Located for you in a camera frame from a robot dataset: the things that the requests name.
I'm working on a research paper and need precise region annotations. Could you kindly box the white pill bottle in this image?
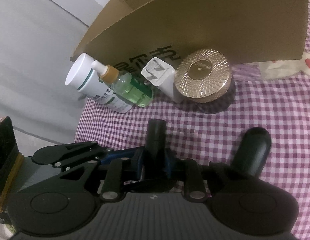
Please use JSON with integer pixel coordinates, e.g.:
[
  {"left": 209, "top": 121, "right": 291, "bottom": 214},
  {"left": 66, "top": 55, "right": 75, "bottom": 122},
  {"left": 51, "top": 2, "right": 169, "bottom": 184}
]
[{"left": 65, "top": 53, "right": 133, "bottom": 113}]

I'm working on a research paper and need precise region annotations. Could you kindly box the gold lid cosmetic jar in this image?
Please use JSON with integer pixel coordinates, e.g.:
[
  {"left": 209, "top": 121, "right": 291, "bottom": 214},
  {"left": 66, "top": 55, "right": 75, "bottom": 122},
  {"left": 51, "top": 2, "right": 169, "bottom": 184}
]
[{"left": 174, "top": 49, "right": 232, "bottom": 103}]

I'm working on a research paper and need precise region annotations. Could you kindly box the black stand frame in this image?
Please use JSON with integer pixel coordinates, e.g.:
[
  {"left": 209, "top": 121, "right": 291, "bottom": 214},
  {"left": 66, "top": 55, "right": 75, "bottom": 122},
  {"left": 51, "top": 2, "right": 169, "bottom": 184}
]
[{"left": 0, "top": 116, "right": 24, "bottom": 213}]

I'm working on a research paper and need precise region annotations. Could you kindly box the cream mat with red hearts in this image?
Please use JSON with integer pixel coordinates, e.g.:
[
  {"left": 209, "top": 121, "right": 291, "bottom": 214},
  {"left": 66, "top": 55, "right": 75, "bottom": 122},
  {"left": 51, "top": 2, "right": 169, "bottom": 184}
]
[{"left": 258, "top": 52, "right": 310, "bottom": 80}]

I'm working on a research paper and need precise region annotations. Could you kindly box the purple checkered tablecloth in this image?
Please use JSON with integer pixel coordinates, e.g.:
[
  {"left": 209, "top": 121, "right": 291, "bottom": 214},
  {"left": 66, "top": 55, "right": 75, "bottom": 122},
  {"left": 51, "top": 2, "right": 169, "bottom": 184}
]
[{"left": 75, "top": 0, "right": 310, "bottom": 240}]

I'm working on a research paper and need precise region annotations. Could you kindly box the black cylindrical tube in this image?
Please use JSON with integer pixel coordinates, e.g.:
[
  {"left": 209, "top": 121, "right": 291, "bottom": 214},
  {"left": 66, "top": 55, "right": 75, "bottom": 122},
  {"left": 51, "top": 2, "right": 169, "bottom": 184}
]
[{"left": 145, "top": 119, "right": 166, "bottom": 166}]

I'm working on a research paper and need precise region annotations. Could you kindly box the open brown cardboard box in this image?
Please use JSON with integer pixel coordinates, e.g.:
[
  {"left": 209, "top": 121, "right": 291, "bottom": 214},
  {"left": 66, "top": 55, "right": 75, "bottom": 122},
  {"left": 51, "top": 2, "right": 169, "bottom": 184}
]
[{"left": 73, "top": 0, "right": 308, "bottom": 66}]

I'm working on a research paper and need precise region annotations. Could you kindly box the green dropper bottle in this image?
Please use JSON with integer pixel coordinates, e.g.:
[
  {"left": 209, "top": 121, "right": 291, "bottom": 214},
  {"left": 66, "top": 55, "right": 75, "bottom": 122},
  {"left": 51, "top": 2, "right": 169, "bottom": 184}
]
[{"left": 92, "top": 60, "right": 154, "bottom": 108}]

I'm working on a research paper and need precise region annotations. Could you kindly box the white power adapter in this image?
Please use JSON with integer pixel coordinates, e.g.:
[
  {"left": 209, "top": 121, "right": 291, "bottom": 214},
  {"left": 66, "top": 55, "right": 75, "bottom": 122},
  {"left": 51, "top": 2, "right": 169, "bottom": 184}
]
[{"left": 141, "top": 57, "right": 183, "bottom": 103}]

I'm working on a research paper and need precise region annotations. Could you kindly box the white fabric sheet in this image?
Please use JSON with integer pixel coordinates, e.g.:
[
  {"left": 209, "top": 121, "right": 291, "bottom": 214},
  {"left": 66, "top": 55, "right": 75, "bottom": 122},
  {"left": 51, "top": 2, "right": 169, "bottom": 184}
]
[{"left": 0, "top": 0, "right": 108, "bottom": 143}]

